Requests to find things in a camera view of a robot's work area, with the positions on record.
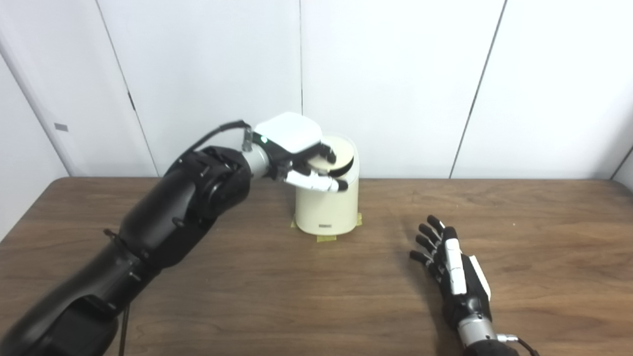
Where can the cream-colored round bin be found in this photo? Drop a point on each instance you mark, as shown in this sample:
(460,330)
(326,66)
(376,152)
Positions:
(326,210)

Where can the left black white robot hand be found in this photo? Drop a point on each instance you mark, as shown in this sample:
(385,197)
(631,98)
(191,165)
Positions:
(292,133)

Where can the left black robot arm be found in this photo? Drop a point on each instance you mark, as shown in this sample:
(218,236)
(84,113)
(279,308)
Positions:
(163,222)

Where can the small gray wall label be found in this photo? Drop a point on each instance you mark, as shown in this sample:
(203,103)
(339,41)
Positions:
(61,127)

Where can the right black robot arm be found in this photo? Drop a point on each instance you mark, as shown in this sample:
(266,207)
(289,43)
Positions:
(482,341)

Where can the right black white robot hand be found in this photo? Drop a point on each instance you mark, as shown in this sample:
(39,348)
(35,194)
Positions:
(465,287)

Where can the black wall panel hinge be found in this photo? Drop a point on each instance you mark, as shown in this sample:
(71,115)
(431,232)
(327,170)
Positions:
(131,101)

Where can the cream round bin lid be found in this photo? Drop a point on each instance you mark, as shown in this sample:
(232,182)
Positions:
(343,151)

